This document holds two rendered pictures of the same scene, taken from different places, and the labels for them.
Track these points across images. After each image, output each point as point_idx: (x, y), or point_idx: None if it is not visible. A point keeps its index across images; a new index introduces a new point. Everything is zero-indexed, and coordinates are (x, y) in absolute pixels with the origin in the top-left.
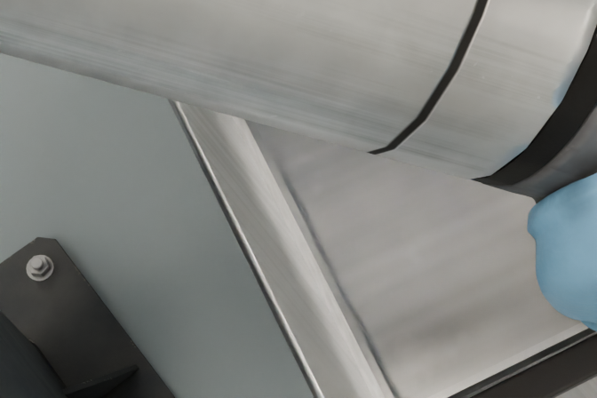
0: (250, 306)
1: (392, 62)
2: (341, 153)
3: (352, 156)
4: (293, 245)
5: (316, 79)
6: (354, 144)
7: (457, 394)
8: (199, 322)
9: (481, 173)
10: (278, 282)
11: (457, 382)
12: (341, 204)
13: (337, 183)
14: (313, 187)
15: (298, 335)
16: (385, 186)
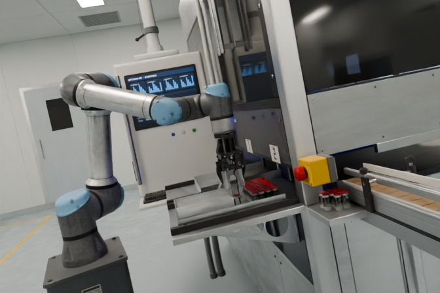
0: None
1: (141, 100)
2: (190, 213)
3: (191, 213)
4: (177, 220)
5: (137, 102)
6: (141, 110)
7: (189, 220)
8: None
9: (148, 110)
10: (172, 223)
11: None
12: (186, 216)
13: (187, 215)
14: (183, 216)
15: (171, 226)
16: (194, 214)
